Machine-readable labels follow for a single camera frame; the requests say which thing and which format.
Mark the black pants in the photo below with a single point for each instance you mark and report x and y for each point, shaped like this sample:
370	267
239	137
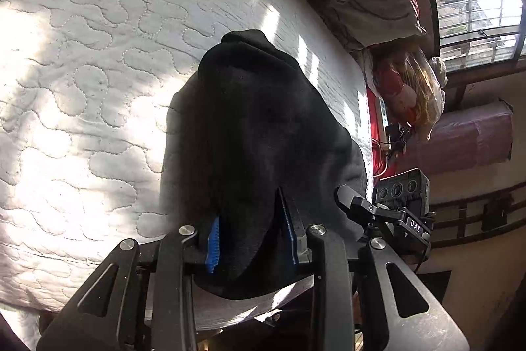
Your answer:
254	120

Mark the colourful plastic bag bundle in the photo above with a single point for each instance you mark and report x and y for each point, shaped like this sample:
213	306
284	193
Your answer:
411	96

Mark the red bed sheet edge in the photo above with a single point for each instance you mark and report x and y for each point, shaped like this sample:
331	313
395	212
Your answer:
376	129

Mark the white quilted bed cover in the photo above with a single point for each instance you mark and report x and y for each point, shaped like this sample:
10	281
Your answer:
82	67

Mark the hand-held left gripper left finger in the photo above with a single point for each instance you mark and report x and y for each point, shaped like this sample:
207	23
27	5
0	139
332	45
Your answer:
211	248

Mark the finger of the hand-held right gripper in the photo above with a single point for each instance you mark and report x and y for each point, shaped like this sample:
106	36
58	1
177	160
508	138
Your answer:
357	205

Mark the pink rolled mattress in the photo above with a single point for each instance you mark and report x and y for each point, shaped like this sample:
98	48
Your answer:
460	137

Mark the dark wooden railing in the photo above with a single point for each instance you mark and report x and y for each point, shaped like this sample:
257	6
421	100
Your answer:
472	215

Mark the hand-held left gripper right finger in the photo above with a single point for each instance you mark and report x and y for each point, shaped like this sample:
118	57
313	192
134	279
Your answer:
287	227

